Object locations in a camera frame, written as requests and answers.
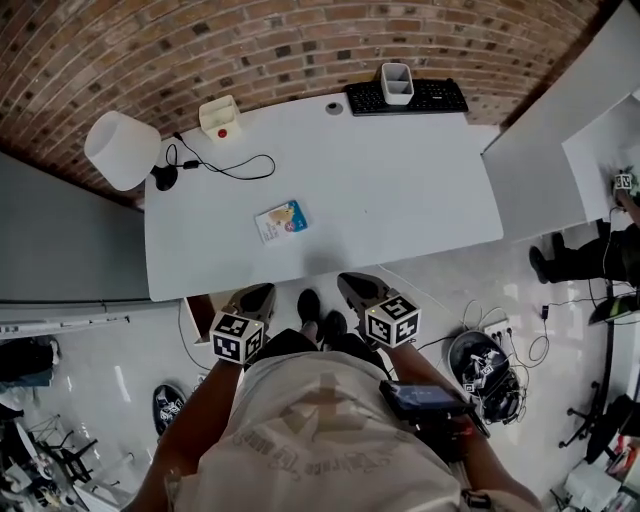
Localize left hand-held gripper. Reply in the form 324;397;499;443
209;283;277;366

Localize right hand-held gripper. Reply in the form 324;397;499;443
337;272;422;349

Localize white drawer with brown inside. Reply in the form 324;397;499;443
184;292;236;346

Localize small colourful packet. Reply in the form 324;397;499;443
253;199;311;246

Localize person's right forearm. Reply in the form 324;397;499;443
387;342;454;396

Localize person's left forearm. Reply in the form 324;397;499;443
132;357;246;512

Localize person's right black shoe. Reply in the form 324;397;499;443
323;310;349;346

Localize person's black shoe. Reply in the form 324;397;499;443
323;310;349;346
297;288;322;326

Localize person's black shorts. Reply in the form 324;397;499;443
257;327;389;374

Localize person's left black shoe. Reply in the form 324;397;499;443
297;288;322;326

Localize black waist-mounted screen device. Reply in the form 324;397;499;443
378;379;491;454

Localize grey basin with gripper parts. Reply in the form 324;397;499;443
152;383;187;437
448;329;526;426

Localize white power strip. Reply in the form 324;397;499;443
482;322;515;344

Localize person's cream printed shirt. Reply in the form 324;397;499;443
167;349;541;512

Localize cream box with red button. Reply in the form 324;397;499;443
198;94;244;144

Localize white pen holder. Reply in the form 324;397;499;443
380;62;416;106

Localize grey metal cabinet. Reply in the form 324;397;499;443
0;149;151;306

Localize white shade table lamp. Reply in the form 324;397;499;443
83;110;179;192

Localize black keyboard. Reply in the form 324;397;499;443
344;78;470;117

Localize white shelf unit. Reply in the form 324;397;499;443
480;0;640;244

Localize black chair with green trim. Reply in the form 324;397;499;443
588;294;640;326

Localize black office chair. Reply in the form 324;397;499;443
559;379;635;466

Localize white cardboard box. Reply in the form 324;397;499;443
564;457;621;501

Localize black floor cable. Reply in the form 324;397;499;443
414;333;454;352
177;299;201;371

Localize black lamp cable with switch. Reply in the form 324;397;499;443
164;131;276;180

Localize white metal rail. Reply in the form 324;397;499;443
0;313;132;341

